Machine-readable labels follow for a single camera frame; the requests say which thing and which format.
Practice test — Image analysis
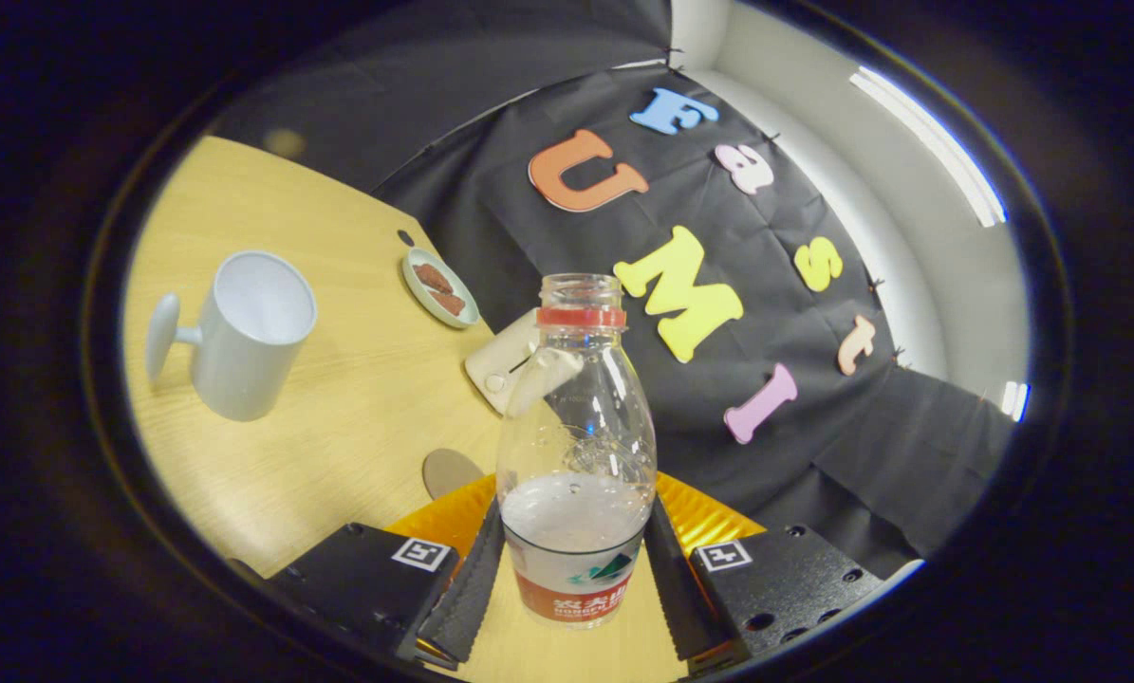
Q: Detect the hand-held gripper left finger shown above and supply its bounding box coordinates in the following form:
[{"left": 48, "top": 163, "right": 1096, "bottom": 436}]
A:
[{"left": 268, "top": 472, "right": 508, "bottom": 671}]

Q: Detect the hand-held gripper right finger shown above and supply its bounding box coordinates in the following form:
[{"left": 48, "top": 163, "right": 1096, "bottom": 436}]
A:
[{"left": 644, "top": 471, "right": 885, "bottom": 676}]

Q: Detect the clear plastic juice bottle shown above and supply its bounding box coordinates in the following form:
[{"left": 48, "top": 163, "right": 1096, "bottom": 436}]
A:
[{"left": 495, "top": 273, "right": 659, "bottom": 630}]

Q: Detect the round brown coaster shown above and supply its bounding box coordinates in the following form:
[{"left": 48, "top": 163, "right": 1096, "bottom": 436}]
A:
[{"left": 422, "top": 449, "right": 485, "bottom": 501}]

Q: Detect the white cup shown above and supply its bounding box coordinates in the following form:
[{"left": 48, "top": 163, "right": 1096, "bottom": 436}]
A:
[{"left": 144, "top": 249, "right": 319, "bottom": 423}]

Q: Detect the wooden table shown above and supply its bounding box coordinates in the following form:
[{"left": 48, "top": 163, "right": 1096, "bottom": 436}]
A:
[{"left": 122, "top": 136, "right": 691, "bottom": 682}]

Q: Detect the white toaster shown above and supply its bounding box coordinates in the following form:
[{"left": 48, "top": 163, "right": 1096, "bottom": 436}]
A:
[{"left": 464, "top": 308, "right": 586, "bottom": 415}]

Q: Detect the pale green plate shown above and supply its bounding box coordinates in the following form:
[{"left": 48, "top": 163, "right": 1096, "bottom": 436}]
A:
[{"left": 401, "top": 248, "right": 481, "bottom": 330}]

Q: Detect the long ceiling light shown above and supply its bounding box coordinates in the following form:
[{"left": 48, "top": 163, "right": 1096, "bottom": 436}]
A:
[{"left": 849, "top": 66, "right": 1007, "bottom": 229}]

